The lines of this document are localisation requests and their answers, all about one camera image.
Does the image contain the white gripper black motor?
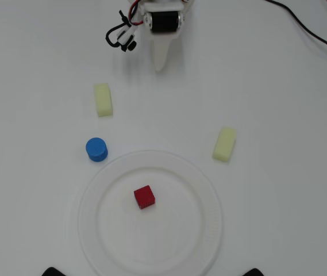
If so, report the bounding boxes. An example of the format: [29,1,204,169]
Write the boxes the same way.
[141,0,194,72]

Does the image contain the red cube block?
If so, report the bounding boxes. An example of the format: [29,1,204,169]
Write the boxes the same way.
[133,185,156,210]

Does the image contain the pale yellow foam block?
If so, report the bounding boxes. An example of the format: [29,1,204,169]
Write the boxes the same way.
[211,126,237,164]
[93,83,114,118]

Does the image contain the blue cylinder block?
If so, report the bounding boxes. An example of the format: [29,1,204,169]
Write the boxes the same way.
[85,137,109,163]

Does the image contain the white paper plate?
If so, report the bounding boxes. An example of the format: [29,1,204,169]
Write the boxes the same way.
[76,149,223,276]

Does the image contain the black stand foot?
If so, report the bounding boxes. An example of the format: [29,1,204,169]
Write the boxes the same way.
[243,267,269,276]
[41,267,66,276]

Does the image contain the small white wrist camera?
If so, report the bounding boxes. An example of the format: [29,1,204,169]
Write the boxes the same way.
[116,24,139,53]

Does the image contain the red white servo wires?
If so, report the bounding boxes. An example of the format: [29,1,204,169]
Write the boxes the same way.
[126,0,145,27]

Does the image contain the black camera cable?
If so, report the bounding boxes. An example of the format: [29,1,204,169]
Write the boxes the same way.
[105,9,131,48]

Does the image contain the red black power cable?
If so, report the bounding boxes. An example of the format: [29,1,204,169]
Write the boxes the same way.
[265,0,327,61]

